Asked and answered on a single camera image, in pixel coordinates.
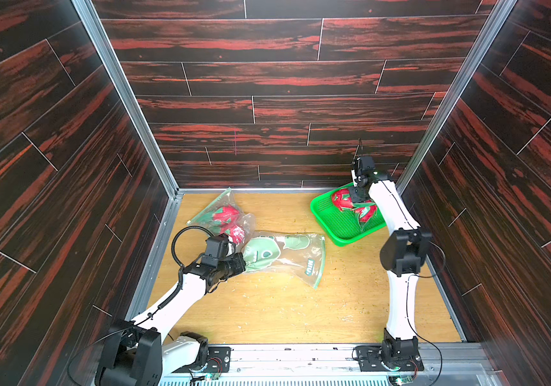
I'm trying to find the dragon fruit bag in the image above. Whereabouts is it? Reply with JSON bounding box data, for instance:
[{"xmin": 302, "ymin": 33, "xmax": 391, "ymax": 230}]
[
  {"xmin": 211, "ymin": 205, "xmax": 240, "ymax": 225},
  {"xmin": 222, "ymin": 223, "xmax": 248, "ymax": 245}
]

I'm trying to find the zip-top bag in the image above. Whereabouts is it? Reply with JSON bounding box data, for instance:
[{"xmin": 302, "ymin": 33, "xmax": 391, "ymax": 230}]
[
  {"xmin": 186, "ymin": 188, "xmax": 256, "ymax": 247},
  {"xmin": 242, "ymin": 231, "xmax": 326, "ymax": 289}
]

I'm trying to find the dragon fruit pink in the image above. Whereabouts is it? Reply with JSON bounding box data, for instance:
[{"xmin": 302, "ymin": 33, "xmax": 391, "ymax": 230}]
[{"xmin": 353, "ymin": 203, "xmax": 378, "ymax": 226}]

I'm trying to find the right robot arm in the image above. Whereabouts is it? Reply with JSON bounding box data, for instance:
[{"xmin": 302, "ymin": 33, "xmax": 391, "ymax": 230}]
[{"xmin": 349, "ymin": 156, "xmax": 432, "ymax": 371}]

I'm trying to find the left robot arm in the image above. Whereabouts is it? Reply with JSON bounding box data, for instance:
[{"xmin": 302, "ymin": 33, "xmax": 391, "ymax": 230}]
[{"xmin": 94, "ymin": 234, "xmax": 246, "ymax": 385}]

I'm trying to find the green plastic basket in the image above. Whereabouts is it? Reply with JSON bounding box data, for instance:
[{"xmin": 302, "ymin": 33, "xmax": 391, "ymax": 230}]
[{"xmin": 310, "ymin": 183, "xmax": 386, "ymax": 247}]

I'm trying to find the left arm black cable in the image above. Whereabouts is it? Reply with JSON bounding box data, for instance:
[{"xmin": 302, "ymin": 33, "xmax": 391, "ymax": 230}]
[{"xmin": 65, "ymin": 225, "xmax": 214, "ymax": 382}]

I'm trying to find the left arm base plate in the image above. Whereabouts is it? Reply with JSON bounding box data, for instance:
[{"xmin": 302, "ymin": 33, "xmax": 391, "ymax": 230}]
[{"xmin": 175, "ymin": 345, "xmax": 232, "ymax": 374}]

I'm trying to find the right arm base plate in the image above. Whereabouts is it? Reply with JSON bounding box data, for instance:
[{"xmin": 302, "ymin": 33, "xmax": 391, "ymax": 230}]
[{"xmin": 352, "ymin": 344, "xmax": 424, "ymax": 372}]

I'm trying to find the aluminium front rail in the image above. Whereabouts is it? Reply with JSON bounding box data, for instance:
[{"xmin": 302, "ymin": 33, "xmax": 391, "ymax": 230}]
[{"xmin": 160, "ymin": 343, "xmax": 503, "ymax": 385}]

